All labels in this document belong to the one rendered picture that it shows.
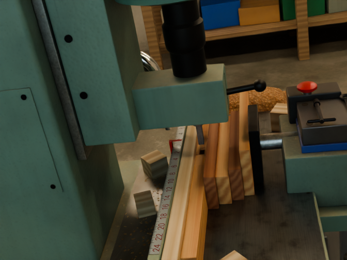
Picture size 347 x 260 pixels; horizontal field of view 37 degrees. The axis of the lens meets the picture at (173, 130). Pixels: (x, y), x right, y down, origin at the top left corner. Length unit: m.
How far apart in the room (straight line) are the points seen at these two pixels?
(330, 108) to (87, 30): 0.36
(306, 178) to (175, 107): 0.21
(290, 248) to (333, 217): 0.12
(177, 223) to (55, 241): 0.26
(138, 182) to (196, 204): 0.35
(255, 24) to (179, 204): 3.11
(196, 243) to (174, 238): 0.03
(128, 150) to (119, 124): 2.10
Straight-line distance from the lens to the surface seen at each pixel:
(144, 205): 0.93
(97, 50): 0.71
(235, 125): 0.86
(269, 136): 0.80
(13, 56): 0.71
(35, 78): 0.71
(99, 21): 0.70
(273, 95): 1.03
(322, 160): 0.75
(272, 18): 3.73
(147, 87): 0.76
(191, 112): 0.76
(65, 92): 0.74
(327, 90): 0.82
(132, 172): 1.08
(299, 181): 0.77
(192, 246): 0.64
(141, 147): 2.85
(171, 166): 0.77
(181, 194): 0.72
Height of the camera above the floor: 1.35
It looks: 27 degrees down
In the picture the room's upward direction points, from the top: 11 degrees counter-clockwise
